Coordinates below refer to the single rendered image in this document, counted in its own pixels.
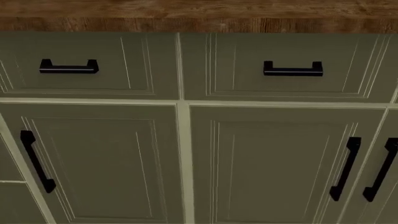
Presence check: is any olive cabinet door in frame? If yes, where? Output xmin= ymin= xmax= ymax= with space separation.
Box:
xmin=188 ymin=105 xmax=387 ymax=224
xmin=0 ymin=103 xmax=187 ymax=224
xmin=345 ymin=108 xmax=398 ymax=224

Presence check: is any olive drawer front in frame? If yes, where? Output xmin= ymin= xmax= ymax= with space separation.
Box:
xmin=179 ymin=32 xmax=398 ymax=104
xmin=0 ymin=182 xmax=45 ymax=224
xmin=0 ymin=131 xmax=24 ymax=182
xmin=0 ymin=31 xmax=180 ymax=100

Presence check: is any wooden countertop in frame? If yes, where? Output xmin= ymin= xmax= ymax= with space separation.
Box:
xmin=0 ymin=0 xmax=398 ymax=35

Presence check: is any cream cabinet frame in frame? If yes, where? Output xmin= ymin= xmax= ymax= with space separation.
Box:
xmin=0 ymin=32 xmax=398 ymax=224

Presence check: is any black drawer pull handle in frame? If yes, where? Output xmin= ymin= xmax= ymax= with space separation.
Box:
xmin=39 ymin=58 xmax=101 ymax=75
xmin=263 ymin=60 xmax=324 ymax=77

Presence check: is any black door bar handle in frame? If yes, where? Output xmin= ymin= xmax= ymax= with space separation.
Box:
xmin=329 ymin=136 xmax=363 ymax=202
xmin=20 ymin=129 xmax=57 ymax=194
xmin=362 ymin=137 xmax=398 ymax=203

